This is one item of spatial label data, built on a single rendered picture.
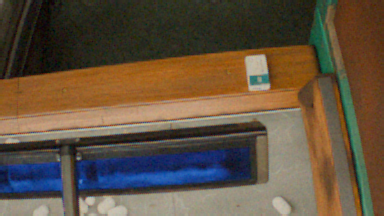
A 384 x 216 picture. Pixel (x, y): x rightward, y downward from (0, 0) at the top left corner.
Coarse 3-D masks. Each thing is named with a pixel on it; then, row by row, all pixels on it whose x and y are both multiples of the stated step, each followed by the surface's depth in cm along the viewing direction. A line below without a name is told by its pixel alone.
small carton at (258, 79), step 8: (248, 56) 119; (256, 56) 119; (264, 56) 119; (248, 64) 118; (256, 64) 119; (264, 64) 119; (248, 72) 118; (256, 72) 118; (264, 72) 118; (248, 80) 117; (256, 80) 117; (264, 80) 117; (256, 88) 118; (264, 88) 118
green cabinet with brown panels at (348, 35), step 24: (336, 0) 107; (360, 0) 94; (336, 24) 111; (360, 24) 95; (336, 48) 110; (360, 48) 97; (336, 72) 110; (360, 72) 99; (360, 96) 100; (360, 120) 102; (360, 144) 102; (360, 168) 100; (360, 192) 99
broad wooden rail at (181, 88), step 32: (128, 64) 120; (160, 64) 120; (192, 64) 120; (224, 64) 121; (288, 64) 121; (0, 96) 116; (32, 96) 116; (64, 96) 116; (96, 96) 117; (128, 96) 117; (160, 96) 117; (192, 96) 117; (224, 96) 118; (256, 96) 118; (288, 96) 119; (0, 128) 114; (32, 128) 115; (64, 128) 115
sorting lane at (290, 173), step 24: (192, 120) 118; (216, 120) 118; (240, 120) 118; (264, 120) 118; (288, 120) 119; (288, 144) 116; (288, 168) 114; (192, 192) 111; (216, 192) 112; (240, 192) 112; (264, 192) 112; (288, 192) 112; (312, 192) 112
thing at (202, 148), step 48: (0, 144) 77; (48, 144) 75; (96, 144) 74; (144, 144) 75; (192, 144) 75; (240, 144) 76; (0, 192) 76; (48, 192) 76; (96, 192) 77; (144, 192) 78
